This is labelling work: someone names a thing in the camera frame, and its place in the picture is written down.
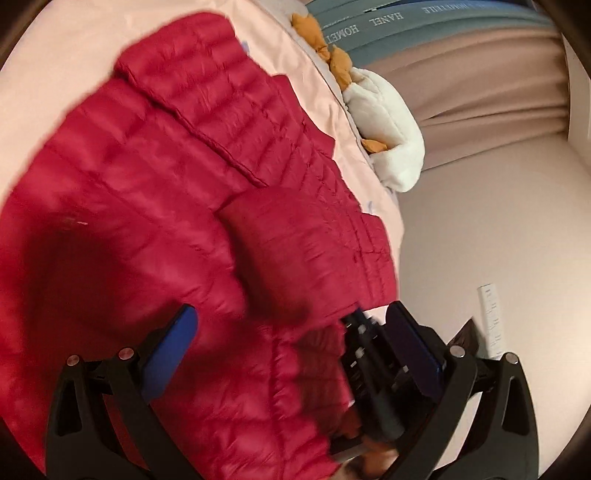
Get person right hand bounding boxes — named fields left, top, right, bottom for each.
left=341, top=436, right=399, bottom=480

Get blue grey lettered curtain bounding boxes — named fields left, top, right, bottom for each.
left=307, top=1, right=553, bottom=67

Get white goose plush toy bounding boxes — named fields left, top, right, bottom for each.
left=290, top=13, right=425, bottom=193

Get beige curtain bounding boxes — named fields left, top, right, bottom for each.
left=368, top=28, right=570, bottom=169

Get red down jacket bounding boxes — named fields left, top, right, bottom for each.
left=1, top=12, right=397, bottom=479

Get pink deer print duvet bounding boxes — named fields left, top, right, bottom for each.
left=0, top=0, right=406, bottom=324

